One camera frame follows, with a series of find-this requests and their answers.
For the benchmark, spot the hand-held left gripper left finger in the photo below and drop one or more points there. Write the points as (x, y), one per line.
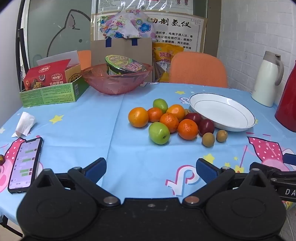
(96, 168)

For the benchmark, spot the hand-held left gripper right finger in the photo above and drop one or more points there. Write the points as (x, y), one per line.
(205, 169)

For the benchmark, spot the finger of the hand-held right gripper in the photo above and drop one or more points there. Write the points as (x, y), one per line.
(284, 176)
(290, 158)

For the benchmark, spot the dark red plum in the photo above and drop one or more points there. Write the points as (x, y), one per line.
(207, 126)
(194, 117)

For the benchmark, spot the orange tangerine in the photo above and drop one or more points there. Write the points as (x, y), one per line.
(187, 129)
(154, 114)
(176, 111)
(169, 122)

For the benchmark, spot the green jujube fruit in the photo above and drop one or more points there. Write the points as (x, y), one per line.
(160, 105)
(159, 133)

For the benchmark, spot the white plate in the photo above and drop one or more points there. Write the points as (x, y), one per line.
(219, 111)

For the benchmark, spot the large orange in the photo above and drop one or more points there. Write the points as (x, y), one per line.
(138, 117)

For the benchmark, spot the printed blue tablecloth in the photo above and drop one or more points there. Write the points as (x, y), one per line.
(92, 129)

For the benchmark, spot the red kettle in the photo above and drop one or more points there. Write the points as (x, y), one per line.
(288, 109)

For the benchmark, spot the black smartphone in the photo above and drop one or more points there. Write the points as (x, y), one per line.
(24, 164)

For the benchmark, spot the white thermos jug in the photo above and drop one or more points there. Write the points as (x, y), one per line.
(266, 78)

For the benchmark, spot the white tissue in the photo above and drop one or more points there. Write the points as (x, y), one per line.
(24, 124)

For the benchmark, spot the pink plastic bowl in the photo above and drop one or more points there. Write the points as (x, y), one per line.
(104, 83)

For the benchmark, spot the green cardboard box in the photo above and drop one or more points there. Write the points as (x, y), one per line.
(46, 95)

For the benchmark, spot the red snack box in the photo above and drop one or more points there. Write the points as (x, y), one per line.
(46, 74)

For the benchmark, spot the instant noodle cup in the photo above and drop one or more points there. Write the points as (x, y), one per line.
(118, 62)

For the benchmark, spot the yellow snack bag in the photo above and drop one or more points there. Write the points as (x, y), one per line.
(165, 54)

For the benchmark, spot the brown cardboard box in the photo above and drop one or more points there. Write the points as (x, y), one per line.
(120, 47)

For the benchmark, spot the floral cloth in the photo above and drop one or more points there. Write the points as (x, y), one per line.
(129, 23)

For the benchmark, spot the frosted glass door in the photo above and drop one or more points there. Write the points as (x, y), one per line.
(53, 23)

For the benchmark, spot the wall poster with black lettering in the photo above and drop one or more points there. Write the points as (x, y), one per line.
(180, 25)

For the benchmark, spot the laminated wall poster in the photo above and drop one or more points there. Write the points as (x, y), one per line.
(150, 5)

